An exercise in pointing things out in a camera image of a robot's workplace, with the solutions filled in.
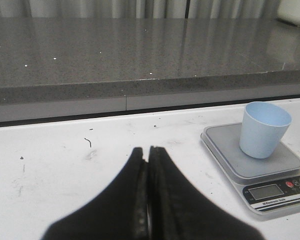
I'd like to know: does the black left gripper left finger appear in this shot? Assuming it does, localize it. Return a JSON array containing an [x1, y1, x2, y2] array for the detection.
[[42, 147, 149, 240]]

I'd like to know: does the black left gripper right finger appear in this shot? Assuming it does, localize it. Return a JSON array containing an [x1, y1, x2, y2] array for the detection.
[[148, 146, 262, 240]]

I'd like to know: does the light blue plastic cup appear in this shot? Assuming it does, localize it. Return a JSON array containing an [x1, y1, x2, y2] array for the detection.
[[239, 101, 292, 159]]

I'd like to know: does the silver digital kitchen scale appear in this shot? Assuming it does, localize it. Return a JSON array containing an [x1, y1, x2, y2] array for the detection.
[[200, 123, 300, 219]]

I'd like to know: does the grey stone counter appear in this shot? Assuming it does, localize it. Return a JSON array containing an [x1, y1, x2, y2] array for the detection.
[[0, 17, 300, 123]]

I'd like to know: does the white appliance on counter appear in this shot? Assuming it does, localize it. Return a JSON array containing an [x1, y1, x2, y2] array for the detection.
[[277, 0, 300, 26]]

